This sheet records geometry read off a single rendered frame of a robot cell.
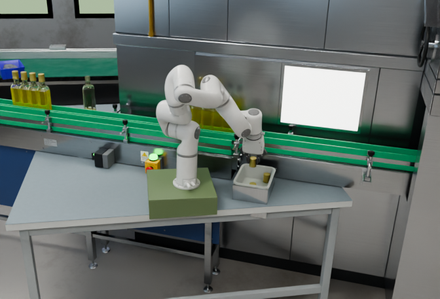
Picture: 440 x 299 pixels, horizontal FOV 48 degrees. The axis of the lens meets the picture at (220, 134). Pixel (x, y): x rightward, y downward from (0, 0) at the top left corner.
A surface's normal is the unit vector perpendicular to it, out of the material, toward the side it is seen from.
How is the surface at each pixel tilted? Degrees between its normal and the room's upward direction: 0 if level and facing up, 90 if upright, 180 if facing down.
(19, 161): 90
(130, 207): 0
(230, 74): 90
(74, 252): 0
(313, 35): 90
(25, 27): 90
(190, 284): 0
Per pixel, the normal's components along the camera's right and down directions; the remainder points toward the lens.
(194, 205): 0.17, 0.39
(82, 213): 0.02, -0.92
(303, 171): -0.26, 0.37
